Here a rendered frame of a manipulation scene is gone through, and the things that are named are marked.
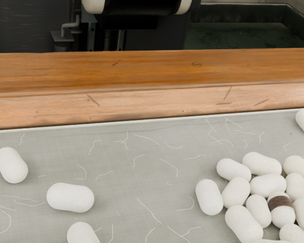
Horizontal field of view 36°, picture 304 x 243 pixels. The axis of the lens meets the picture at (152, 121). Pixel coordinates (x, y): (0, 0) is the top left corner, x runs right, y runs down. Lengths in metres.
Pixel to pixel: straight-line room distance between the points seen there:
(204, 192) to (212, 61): 0.23
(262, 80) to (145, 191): 0.23
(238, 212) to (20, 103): 0.23
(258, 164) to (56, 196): 0.19
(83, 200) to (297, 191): 0.19
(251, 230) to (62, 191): 0.15
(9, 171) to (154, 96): 0.19
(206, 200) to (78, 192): 0.11
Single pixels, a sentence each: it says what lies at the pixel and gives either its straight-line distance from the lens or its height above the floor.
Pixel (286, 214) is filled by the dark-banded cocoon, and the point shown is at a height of 0.76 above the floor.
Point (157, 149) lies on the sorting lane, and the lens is 0.46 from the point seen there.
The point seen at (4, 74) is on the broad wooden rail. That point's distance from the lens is 0.50.
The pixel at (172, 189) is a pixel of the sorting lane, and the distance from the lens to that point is 0.42.
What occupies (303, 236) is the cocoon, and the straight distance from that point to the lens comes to 0.39.
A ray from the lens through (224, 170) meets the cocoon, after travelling 0.43.
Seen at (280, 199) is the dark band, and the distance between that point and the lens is 0.41.
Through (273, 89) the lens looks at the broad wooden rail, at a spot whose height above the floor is 0.76.
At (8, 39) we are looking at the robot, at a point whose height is 0.47.
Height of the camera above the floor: 1.02
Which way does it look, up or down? 34 degrees down
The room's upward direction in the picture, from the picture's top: 10 degrees clockwise
